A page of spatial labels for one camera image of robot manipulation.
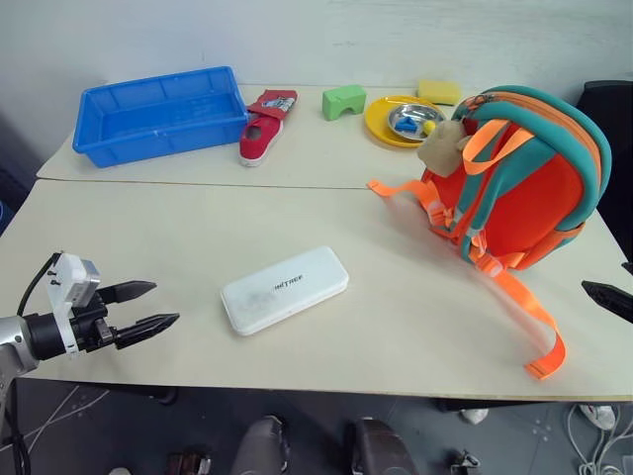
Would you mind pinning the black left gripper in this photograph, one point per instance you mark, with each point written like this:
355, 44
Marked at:
89, 321

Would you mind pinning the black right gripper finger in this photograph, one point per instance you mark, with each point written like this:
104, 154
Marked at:
610, 296

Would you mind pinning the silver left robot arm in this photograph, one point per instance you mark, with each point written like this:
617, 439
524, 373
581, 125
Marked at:
15, 341

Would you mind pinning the orange and teal backpack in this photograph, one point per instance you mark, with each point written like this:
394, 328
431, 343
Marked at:
539, 188

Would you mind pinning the white hard pencil case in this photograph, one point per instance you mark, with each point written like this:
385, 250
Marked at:
284, 291

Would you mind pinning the white sneaker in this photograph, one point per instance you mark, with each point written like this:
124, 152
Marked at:
475, 414
599, 414

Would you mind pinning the reddish brown rounded shape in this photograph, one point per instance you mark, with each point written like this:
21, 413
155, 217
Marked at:
190, 462

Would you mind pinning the grey rounded shape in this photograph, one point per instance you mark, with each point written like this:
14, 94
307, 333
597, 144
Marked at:
259, 445

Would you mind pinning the blue plastic bin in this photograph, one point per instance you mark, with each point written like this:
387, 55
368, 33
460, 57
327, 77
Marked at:
158, 119

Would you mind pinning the black chair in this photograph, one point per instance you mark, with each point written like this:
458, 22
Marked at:
608, 104

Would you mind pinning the red canvas shoe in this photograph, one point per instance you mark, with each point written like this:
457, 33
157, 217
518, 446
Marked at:
259, 141

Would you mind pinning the red and white packet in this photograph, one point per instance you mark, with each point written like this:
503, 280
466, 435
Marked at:
274, 103

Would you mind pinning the small yellow ball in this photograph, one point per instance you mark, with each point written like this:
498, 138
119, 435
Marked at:
429, 128

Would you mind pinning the small blue toy piece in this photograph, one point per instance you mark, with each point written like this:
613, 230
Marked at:
406, 124

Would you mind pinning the yellow sponge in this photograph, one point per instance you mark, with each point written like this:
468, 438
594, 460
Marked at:
439, 91

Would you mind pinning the round metal dish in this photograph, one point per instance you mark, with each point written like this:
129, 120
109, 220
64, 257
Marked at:
415, 111

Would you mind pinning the dark brown rounded shape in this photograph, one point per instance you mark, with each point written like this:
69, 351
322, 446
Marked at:
381, 447

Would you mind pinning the yellow plate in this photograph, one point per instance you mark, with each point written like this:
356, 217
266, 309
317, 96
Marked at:
378, 123

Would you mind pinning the green foam arch block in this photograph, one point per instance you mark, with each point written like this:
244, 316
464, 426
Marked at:
343, 98

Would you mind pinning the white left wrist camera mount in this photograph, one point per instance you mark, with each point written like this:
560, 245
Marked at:
66, 277

